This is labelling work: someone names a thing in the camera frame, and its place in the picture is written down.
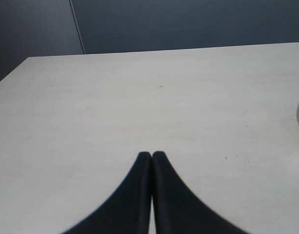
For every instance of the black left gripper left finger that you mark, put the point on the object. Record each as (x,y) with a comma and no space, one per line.
(127,210)

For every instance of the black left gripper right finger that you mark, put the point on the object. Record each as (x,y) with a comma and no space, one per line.
(177,210)

